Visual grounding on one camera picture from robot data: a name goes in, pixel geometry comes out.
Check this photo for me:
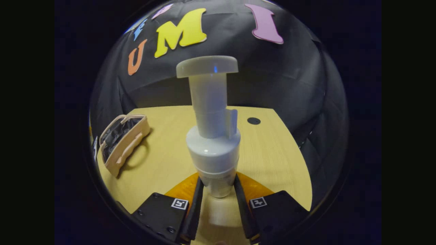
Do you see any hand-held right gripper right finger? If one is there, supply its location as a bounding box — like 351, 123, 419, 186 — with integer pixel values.
233, 171, 310, 243

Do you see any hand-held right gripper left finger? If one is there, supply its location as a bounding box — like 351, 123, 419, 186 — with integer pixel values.
130, 172, 205, 245

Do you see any pink suitcase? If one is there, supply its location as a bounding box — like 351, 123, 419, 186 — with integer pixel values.
99, 115, 151, 178

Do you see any white pump bottle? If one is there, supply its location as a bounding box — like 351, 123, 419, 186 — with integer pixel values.
176, 55, 242, 199

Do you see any black backdrop cloth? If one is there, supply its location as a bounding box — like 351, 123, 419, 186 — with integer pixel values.
89, 0, 349, 208

